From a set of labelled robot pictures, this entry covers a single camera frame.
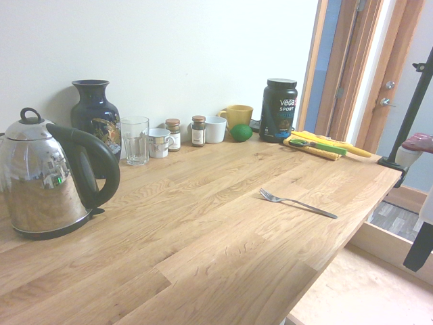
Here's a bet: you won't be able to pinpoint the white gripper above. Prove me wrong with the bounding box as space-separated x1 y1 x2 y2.
403 188 433 272

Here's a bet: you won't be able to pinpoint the silver metal fork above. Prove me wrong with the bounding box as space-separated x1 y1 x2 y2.
258 188 338 219

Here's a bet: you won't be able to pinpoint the open wooden drawer white front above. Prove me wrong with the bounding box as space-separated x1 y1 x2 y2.
287 219 433 325

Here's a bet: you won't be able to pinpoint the red topped white device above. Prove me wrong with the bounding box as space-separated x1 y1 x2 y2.
394 132 433 167

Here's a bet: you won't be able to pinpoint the yellow knife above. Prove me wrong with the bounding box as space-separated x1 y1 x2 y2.
294 131 373 158

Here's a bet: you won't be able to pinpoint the yellow folded cloth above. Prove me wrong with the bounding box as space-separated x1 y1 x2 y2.
282 130 356 162

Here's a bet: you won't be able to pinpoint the black protein powder tub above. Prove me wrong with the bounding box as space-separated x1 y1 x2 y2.
258 78 298 144

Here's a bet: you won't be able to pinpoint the green lime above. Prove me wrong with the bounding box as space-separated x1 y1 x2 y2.
229 123 254 143

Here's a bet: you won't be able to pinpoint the grey blue door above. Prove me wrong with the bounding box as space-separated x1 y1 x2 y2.
375 0 433 190

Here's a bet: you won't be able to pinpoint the yellow ceramic mug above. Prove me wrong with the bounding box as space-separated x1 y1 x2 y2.
216 104 254 136

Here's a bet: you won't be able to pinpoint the plain white cup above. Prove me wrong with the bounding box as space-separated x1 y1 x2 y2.
204 116 227 144

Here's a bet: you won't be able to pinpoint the spice jar copper lid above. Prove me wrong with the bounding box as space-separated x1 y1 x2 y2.
191 115 206 147
164 118 181 152

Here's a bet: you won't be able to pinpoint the small patterned white mug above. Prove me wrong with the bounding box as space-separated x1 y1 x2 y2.
147 127 177 159

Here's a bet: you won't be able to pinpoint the clear drinking glass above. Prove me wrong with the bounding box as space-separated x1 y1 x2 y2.
120 116 150 167

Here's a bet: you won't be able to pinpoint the dark blue floral vase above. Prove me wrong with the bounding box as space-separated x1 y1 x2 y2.
70 79 122 179

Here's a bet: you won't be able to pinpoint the stainless steel electric kettle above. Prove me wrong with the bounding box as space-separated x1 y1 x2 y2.
0 107 121 241

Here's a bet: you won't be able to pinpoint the green handled scissors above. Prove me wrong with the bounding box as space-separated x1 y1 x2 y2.
288 137 348 156

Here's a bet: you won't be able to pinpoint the black clamp camera stand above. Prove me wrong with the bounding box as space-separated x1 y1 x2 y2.
378 47 433 189

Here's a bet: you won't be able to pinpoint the wooden door frame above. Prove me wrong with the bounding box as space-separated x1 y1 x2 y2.
297 0 427 153

